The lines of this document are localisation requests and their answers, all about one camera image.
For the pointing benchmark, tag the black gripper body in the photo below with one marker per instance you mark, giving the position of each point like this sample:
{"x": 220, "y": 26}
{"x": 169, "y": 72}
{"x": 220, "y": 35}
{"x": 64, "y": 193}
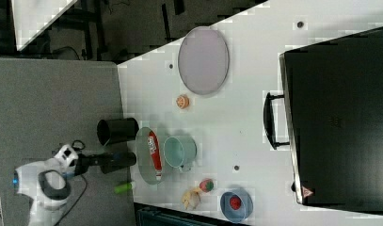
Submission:
{"x": 84, "y": 162}

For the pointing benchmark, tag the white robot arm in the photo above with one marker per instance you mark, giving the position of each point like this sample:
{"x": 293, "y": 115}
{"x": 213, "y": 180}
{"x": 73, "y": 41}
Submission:
{"x": 46, "y": 184}

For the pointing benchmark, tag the silver toaster oven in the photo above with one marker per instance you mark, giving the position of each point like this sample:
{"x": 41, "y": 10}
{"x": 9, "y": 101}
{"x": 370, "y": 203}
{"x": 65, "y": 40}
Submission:
{"x": 333, "y": 96}

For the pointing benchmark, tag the strawberry toy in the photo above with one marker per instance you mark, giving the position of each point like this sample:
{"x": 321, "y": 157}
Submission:
{"x": 206, "y": 185}

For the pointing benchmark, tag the green strainer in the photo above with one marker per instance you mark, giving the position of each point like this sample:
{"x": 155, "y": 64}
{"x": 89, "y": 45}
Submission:
{"x": 144, "y": 159}

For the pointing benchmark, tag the red toy in bowl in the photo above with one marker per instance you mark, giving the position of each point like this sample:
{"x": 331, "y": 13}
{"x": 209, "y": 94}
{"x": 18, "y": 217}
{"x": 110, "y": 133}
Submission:
{"x": 235, "y": 202}

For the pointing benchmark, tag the orange slice toy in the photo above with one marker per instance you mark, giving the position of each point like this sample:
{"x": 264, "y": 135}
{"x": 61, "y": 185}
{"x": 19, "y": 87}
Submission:
{"x": 182, "y": 101}

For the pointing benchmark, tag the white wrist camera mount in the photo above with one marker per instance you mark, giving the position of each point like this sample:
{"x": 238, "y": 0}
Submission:
{"x": 66, "y": 157}

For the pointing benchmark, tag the round grey plate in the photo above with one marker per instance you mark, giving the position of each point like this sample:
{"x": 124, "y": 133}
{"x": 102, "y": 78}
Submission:
{"x": 203, "y": 60}

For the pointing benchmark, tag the yellow banana toy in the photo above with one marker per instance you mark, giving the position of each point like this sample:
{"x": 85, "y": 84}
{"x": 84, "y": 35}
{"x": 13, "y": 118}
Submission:
{"x": 191, "y": 198}

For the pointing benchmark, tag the teal mug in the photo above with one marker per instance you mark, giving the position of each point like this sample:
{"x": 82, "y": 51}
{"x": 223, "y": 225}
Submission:
{"x": 180, "y": 152}

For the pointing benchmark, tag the green toy vegetable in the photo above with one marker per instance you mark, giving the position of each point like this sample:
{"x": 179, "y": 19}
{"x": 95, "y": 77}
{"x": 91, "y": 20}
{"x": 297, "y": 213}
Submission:
{"x": 124, "y": 187}

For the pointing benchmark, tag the red ketchup bottle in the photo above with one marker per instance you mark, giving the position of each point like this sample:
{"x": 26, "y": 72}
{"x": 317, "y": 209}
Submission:
{"x": 155, "y": 154}

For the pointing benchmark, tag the blue bowl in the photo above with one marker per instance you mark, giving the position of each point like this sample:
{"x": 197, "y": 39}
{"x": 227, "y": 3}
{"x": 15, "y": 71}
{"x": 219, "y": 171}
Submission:
{"x": 236, "y": 216}

